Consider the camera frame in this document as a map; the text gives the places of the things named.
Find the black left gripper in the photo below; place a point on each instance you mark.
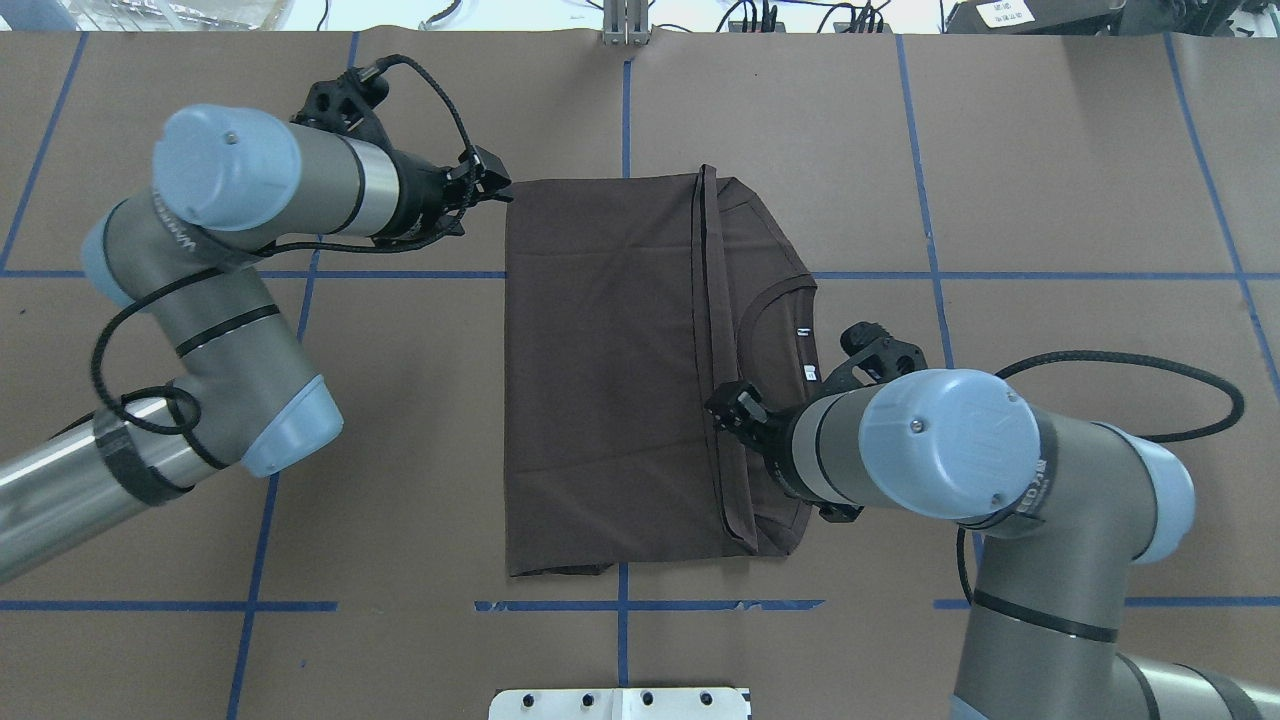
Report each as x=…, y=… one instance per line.
x=421, y=199

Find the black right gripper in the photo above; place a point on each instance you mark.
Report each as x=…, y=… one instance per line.
x=779, y=443

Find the dark brown t-shirt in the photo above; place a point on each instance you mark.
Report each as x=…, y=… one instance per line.
x=629, y=301

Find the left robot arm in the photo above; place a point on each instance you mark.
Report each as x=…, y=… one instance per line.
x=199, y=370

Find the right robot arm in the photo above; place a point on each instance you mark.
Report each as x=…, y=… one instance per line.
x=1067, y=507

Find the black power adapter box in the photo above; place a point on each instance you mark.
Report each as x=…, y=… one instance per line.
x=1052, y=18

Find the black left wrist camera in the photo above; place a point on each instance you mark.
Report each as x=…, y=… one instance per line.
x=342, y=104

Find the aluminium frame post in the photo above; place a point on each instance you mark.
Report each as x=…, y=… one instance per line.
x=626, y=22

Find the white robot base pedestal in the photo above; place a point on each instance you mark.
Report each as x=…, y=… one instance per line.
x=623, y=703

